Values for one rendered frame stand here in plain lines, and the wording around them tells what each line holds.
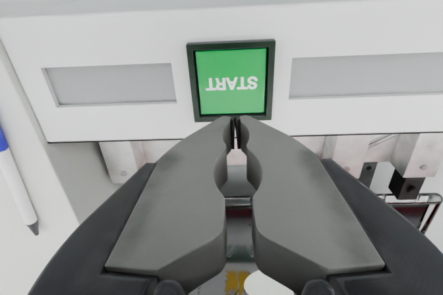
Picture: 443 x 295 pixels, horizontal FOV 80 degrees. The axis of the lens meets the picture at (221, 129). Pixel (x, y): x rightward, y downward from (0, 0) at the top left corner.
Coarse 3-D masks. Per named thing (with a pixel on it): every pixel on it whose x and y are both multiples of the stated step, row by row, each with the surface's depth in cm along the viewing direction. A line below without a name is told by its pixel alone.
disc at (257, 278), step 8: (256, 272) 40; (248, 280) 41; (256, 280) 41; (264, 280) 41; (272, 280) 41; (248, 288) 42; (256, 288) 42; (264, 288) 42; (272, 288) 42; (280, 288) 42; (288, 288) 42
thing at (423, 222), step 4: (440, 196) 31; (440, 200) 31; (436, 204) 32; (440, 204) 32; (428, 208) 32; (432, 208) 32; (436, 208) 32; (424, 212) 33; (428, 212) 33; (432, 212) 32; (436, 212) 32; (424, 216) 33; (428, 216) 33; (432, 216) 33; (424, 220) 33; (428, 220) 33; (432, 220) 33; (420, 224) 34; (424, 224) 34; (428, 224) 33; (420, 228) 34; (424, 228) 34; (424, 232) 34
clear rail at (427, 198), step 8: (432, 192) 32; (232, 200) 33; (240, 200) 32; (248, 200) 32; (384, 200) 32; (392, 200) 32; (400, 200) 32; (408, 200) 32; (416, 200) 31; (424, 200) 31; (432, 200) 31
